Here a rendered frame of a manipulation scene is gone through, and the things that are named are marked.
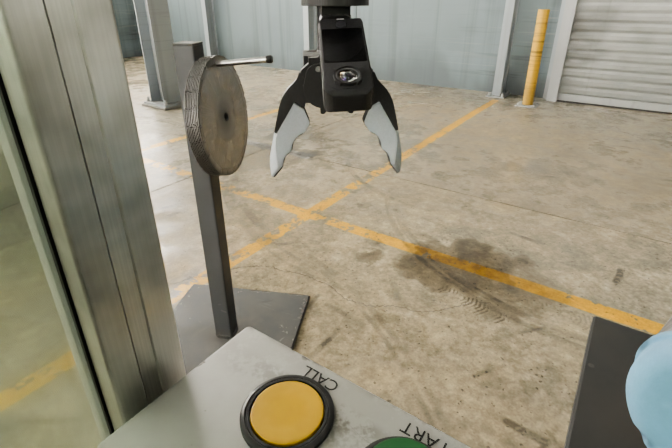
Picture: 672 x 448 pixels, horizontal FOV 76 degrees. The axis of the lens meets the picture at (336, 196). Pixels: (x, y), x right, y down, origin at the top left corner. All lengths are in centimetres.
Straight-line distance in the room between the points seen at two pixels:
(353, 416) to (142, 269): 14
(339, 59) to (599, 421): 41
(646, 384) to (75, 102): 31
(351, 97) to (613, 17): 535
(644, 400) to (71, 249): 30
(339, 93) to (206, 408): 26
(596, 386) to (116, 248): 46
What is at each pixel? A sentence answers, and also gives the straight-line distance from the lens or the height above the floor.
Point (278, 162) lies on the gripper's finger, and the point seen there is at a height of 93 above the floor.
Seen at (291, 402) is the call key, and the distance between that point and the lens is 26.
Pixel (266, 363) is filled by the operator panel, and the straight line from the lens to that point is 29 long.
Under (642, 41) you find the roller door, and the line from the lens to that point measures 568.
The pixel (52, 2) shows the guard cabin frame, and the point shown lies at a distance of 21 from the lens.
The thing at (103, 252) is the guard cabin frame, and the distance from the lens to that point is 24.
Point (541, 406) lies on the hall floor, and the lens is 155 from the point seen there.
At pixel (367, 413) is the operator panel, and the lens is 26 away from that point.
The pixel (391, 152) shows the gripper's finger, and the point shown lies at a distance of 50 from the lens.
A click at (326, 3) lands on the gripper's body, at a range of 46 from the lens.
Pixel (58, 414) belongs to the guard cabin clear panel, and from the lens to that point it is 30.
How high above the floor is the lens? 110
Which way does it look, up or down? 25 degrees down
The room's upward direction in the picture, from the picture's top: straight up
